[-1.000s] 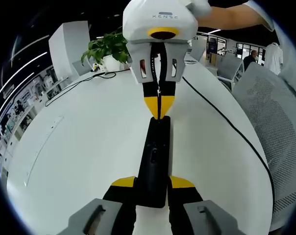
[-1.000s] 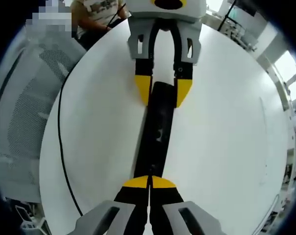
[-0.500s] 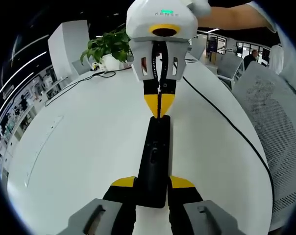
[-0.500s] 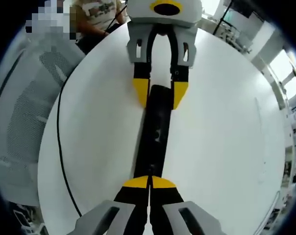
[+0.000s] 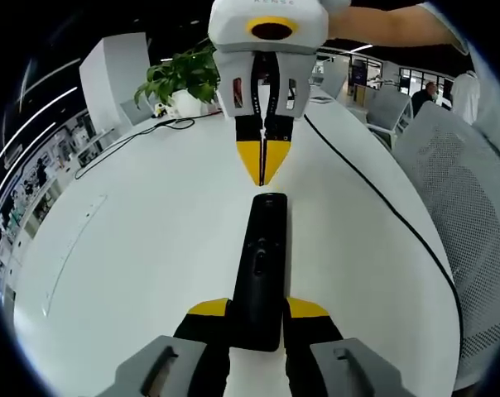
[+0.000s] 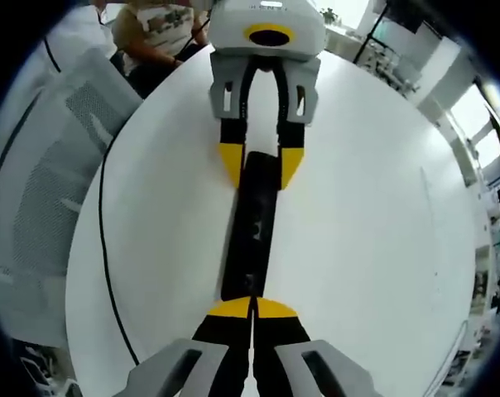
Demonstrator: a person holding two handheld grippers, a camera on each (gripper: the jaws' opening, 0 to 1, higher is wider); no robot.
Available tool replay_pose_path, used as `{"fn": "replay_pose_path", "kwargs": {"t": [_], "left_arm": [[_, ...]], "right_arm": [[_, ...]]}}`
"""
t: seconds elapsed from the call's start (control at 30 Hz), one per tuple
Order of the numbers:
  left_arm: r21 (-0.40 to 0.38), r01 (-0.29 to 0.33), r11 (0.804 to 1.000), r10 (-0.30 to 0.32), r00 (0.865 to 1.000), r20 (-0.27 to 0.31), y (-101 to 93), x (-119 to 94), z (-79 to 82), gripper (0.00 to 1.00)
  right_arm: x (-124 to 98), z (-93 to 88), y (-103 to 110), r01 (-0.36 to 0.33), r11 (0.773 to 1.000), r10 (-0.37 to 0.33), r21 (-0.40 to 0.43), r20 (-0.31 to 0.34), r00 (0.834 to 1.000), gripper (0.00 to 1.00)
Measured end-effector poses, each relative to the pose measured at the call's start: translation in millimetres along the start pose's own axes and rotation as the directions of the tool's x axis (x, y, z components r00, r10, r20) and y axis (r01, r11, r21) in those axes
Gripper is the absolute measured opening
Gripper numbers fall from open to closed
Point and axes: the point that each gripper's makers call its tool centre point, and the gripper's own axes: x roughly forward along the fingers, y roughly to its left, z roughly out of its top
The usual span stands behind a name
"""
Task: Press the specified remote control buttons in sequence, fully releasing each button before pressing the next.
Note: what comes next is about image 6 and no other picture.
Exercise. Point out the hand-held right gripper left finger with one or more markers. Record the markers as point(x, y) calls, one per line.
point(217, 331)

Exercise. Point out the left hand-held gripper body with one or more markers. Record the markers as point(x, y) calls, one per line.
point(266, 16)

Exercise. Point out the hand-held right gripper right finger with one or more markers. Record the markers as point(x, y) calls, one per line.
point(283, 331)

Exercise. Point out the black remote control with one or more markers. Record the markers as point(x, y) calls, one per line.
point(250, 227)

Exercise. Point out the person's torso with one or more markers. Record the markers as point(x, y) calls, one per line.
point(150, 33)

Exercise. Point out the black metal equipment rack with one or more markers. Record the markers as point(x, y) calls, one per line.
point(382, 62)

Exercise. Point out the grey mesh office chair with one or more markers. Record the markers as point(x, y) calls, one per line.
point(47, 186)

